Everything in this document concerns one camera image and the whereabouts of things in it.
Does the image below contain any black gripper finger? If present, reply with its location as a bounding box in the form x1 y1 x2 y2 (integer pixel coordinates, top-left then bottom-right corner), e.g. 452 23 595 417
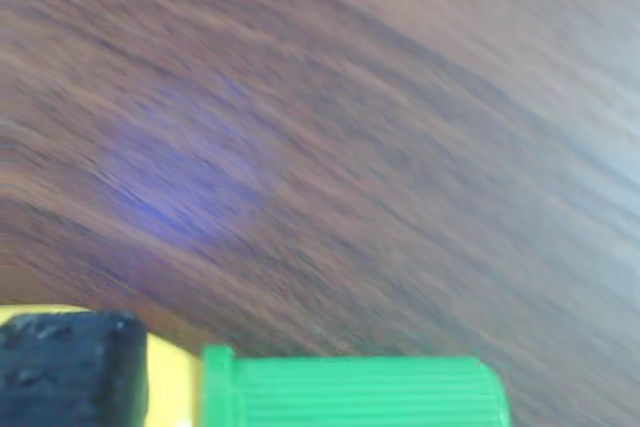
0 309 151 427

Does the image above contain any yellow bottle with green cap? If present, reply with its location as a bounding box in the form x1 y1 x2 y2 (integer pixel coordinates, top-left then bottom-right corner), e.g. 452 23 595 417
0 302 512 427

